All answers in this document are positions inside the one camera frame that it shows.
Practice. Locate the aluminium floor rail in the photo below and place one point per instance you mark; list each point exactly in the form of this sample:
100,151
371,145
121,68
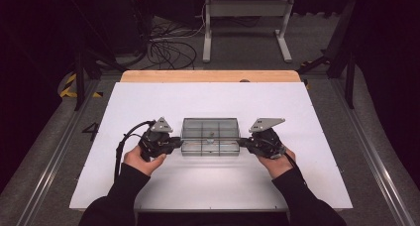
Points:
369,153
59,153

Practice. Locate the black equipment cabinet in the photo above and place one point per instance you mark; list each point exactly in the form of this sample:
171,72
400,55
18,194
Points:
125,21

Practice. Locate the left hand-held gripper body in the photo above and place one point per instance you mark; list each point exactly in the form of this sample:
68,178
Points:
161,127

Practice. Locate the black tripod stand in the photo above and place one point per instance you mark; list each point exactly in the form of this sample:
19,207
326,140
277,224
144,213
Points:
79,80

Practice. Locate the black metal stand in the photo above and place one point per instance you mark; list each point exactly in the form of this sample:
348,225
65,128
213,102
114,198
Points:
350,84

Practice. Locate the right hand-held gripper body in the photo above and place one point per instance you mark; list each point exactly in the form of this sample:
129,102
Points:
264,125

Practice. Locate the person's black torso clothing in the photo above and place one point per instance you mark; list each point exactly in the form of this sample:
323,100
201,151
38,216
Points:
211,219

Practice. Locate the person's right hand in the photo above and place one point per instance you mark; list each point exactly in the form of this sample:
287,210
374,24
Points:
279,166

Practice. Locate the white metal stand frame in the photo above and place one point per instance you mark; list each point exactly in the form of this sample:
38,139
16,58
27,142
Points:
247,8

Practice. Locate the clear plastic compartment box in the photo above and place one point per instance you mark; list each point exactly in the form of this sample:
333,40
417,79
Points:
198,130

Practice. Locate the person's left hand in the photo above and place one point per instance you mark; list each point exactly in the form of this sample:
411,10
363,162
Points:
142,165

